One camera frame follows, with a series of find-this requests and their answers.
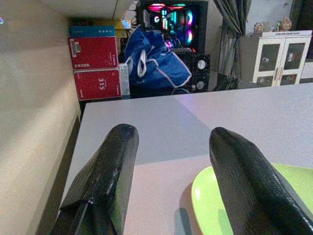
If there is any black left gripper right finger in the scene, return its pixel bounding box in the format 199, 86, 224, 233
209, 126, 313, 235

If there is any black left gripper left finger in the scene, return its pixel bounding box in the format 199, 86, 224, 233
50, 123, 140, 235

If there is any green plate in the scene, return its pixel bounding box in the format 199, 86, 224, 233
191, 163, 313, 235

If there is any red box printed 315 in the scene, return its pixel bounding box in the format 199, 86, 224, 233
73, 69, 122, 101

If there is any small white box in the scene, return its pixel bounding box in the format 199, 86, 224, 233
119, 63, 131, 96

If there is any black computer fan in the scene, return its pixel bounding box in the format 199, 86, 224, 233
193, 54, 211, 75
192, 75, 210, 93

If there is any blue bag white trim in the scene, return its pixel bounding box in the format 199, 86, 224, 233
124, 25, 192, 94

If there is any red box with label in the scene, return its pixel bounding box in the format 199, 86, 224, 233
67, 36, 119, 71

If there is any white glass-door cabinet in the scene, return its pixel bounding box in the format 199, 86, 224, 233
252, 30, 313, 87

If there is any grey curtain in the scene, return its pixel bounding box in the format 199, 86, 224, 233
213, 0, 250, 74

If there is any blue cardboard box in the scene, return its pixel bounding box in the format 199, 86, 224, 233
69, 25, 116, 38

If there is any computer case with RGB lights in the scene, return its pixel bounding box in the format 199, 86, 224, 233
136, 0, 208, 54

